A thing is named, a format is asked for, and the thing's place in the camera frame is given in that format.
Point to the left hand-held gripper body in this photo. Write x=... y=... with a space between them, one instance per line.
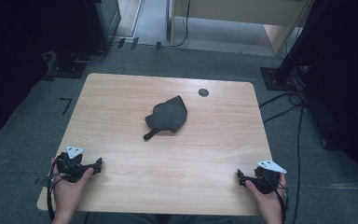
x=70 y=166

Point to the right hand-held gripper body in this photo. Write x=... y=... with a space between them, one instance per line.
x=267 y=179

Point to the black cloth bag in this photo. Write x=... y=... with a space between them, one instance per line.
x=169 y=115

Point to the person's right hand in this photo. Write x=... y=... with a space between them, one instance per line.
x=268 y=202

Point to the person's left hand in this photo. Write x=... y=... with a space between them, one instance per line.
x=68 y=193

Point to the grey tape piece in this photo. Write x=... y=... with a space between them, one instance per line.
x=42 y=181

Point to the black floor tape corner mark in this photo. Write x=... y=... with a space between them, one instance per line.
x=66 y=104

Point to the yellowish floor tape line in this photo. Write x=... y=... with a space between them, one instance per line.
x=345 y=185

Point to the black round table grommet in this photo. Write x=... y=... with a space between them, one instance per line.
x=203 y=92

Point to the dark curtain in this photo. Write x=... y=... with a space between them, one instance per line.
x=348 y=93
x=9 y=62

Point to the short black floor tape strip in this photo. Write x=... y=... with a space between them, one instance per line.
x=158 y=46

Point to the black cabinet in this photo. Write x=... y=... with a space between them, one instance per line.
x=101 y=25

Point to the light wooden furniture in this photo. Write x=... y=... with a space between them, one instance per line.
x=239 y=18

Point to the black stand base plate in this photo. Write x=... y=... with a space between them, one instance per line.
x=66 y=67

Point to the black stand base with post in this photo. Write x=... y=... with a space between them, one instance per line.
x=287 y=62

